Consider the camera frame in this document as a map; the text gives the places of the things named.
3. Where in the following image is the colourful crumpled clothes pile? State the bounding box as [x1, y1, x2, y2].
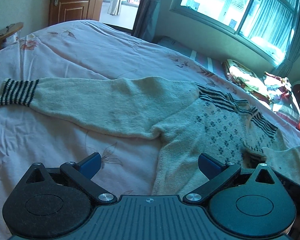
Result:
[263, 72, 293, 103]

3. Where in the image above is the brown wooden door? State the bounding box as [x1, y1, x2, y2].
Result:
[49, 0, 103, 25]

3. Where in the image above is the wooden side table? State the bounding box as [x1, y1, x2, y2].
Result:
[0, 22, 24, 50]

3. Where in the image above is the pink floral bed sheet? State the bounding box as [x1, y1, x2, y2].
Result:
[0, 21, 300, 239]

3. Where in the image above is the white tied balcony curtain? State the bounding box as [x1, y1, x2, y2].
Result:
[107, 0, 122, 16]

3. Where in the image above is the striped pillow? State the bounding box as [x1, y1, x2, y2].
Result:
[269, 90, 300, 128]

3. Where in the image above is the dark grey curtain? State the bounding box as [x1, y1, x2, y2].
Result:
[271, 0, 300, 77]

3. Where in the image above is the dark curtain by door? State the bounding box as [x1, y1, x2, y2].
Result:
[132, 0, 161, 42]

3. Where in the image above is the window with grey frame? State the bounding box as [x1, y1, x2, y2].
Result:
[171, 0, 297, 66]

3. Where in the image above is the cream knit striped sweater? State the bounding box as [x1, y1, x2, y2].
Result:
[0, 76, 300, 195]

